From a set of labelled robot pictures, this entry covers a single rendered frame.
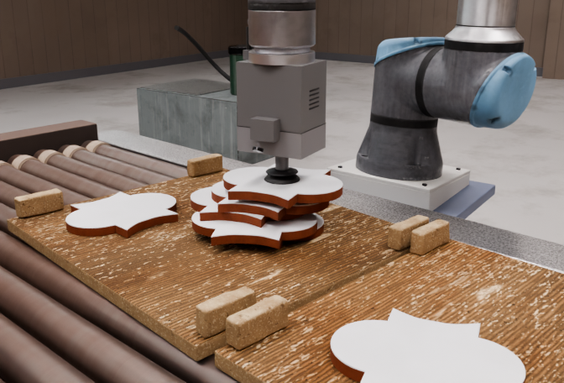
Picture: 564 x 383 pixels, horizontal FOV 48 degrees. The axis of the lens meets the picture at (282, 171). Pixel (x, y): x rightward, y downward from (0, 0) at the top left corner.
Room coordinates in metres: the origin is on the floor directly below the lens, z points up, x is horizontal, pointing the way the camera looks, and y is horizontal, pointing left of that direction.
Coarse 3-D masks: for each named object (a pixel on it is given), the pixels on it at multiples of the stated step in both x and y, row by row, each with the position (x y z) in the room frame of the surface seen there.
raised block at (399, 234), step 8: (416, 216) 0.70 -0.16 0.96; (424, 216) 0.70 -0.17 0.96; (400, 224) 0.68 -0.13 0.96; (408, 224) 0.68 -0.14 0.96; (416, 224) 0.68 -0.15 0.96; (424, 224) 0.69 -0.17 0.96; (392, 232) 0.67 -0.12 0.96; (400, 232) 0.66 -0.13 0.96; (408, 232) 0.67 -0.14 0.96; (392, 240) 0.67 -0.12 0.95; (400, 240) 0.66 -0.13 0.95; (408, 240) 0.67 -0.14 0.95; (392, 248) 0.67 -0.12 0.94; (400, 248) 0.66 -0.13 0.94
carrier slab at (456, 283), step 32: (416, 256) 0.65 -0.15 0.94; (448, 256) 0.65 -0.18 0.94; (480, 256) 0.65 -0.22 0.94; (352, 288) 0.57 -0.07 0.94; (384, 288) 0.57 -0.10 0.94; (416, 288) 0.57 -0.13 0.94; (448, 288) 0.57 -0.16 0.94; (480, 288) 0.57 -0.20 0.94; (512, 288) 0.57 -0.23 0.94; (544, 288) 0.57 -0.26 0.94; (320, 320) 0.51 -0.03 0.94; (352, 320) 0.51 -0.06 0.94; (384, 320) 0.51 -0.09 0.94; (448, 320) 0.51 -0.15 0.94; (480, 320) 0.51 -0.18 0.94; (512, 320) 0.51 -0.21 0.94; (544, 320) 0.51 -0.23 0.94; (224, 352) 0.46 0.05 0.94; (256, 352) 0.46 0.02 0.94; (288, 352) 0.46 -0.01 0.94; (320, 352) 0.46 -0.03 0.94; (512, 352) 0.46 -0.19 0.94; (544, 352) 0.46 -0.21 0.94
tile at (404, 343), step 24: (336, 336) 0.46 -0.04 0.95; (360, 336) 0.46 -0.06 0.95; (384, 336) 0.46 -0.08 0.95; (408, 336) 0.46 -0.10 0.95; (432, 336) 0.46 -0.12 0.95; (456, 336) 0.46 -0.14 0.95; (336, 360) 0.44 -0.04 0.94; (360, 360) 0.43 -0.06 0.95; (384, 360) 0.43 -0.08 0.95; (408, 360) 0.43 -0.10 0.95; (432, 360) 0.43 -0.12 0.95; (456, 360) 0.43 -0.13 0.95; (480, 360) 0.43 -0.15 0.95; (504, 360) 0.43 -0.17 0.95
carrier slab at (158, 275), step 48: (144, 192) 0.87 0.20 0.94; (192, 192) 0.87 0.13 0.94; (48, 240) 0.69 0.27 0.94; (96, 240) 0.69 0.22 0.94; (144, 240) 0.69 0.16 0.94; (192, 240) 0.69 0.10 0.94; (336, 240) 0.69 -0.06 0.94; (384, 240) 0.69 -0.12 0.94; (96, 288) 0.59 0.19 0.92; (144, 288) 0.57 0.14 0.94; (192, 288) 0.57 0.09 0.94; (288, 288) 0.57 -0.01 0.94; (336, 288) 0.59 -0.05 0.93; (192, 336) 0.48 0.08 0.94
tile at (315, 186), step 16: (224, 176) 0.74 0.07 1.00; (240, 176) 0.74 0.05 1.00; (256, 176) 0.74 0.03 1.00; (304, 176) 0.74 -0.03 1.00; (320, 176) 0.74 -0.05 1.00; (240, 192) 0.69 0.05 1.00; (256, 192) 0.68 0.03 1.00; (272, 192) 0.68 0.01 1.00; (288, 192) 0.68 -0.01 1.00; (304, 192) 0.68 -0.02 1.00; (320, 192) 0.68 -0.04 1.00; (336, 192) 0.69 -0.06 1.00; (288, 208) 0.66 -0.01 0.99
